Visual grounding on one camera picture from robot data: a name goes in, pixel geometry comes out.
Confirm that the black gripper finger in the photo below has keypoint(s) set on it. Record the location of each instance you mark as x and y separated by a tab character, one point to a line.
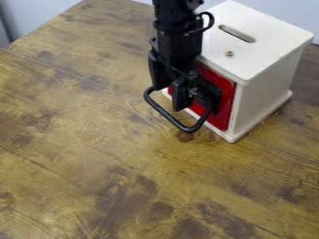
159	75
183	91

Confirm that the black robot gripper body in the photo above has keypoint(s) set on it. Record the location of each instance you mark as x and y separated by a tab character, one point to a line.
177	44

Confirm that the black metal drawer handle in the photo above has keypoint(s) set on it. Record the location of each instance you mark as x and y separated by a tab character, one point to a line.
170	115

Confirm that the red wooden drawer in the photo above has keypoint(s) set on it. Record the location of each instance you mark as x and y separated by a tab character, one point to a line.
217	91

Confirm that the white wooden cabinet box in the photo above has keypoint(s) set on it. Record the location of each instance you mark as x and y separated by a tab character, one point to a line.
269	46

